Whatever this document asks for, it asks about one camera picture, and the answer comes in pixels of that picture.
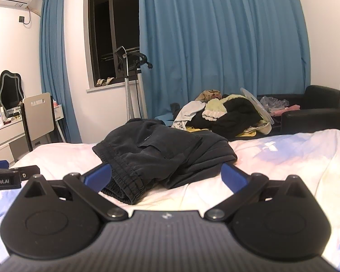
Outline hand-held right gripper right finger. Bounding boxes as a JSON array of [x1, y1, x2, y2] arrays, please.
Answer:
[[204, 163, 311, 221]]

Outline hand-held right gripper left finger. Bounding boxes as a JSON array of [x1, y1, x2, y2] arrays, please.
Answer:
[[24, 163, 129, 222]]

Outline black pants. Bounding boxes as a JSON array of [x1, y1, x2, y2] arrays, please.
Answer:
[[92, 118, 238, 205]]

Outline white desk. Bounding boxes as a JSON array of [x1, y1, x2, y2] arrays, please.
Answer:
[[0, 104, 66, 160]]

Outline yellow cloth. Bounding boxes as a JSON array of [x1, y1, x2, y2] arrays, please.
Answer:
[[186, 125, 258, 139]]

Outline beige chair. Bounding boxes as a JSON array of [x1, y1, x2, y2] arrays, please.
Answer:
[[20, 92, 58, 152]]

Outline white pastel bed sheet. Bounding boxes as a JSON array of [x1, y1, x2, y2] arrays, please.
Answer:
[[0, 129, 340, 270]]

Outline pale green cloth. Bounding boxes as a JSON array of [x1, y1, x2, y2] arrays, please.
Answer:
[[202, 98, 231, 122]]

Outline wavy black mirror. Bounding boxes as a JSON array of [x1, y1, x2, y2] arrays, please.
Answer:
[[0, 70, 24, 118]]

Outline white garment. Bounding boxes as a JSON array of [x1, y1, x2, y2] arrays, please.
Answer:
[[172, 100, 207, 130]]

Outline clear plastic bag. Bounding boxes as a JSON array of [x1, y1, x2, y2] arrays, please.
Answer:
[[259, 96, 290, 114]]

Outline tan cloth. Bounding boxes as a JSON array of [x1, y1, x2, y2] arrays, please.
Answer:
[[195, 90, 222, 103]]

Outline cloth on windowsill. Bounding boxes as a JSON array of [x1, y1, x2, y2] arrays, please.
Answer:
[[96, 77, 115, 88]]

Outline narrow blue curtain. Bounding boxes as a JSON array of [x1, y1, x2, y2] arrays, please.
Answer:
[[39, 0, 83, 143]]

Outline black sofa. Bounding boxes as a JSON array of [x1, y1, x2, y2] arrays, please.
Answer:
[[256, 85, 340, 135]]

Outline garment steamer stand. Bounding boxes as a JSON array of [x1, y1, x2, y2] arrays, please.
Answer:
[[113, 45, 153, 119]]

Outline wide blue curtain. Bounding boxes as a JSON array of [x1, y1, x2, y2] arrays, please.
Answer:
[[137, 0, 312, 121]]

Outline dark window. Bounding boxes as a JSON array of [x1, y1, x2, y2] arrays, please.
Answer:
[[88, 0, 141, 88]]

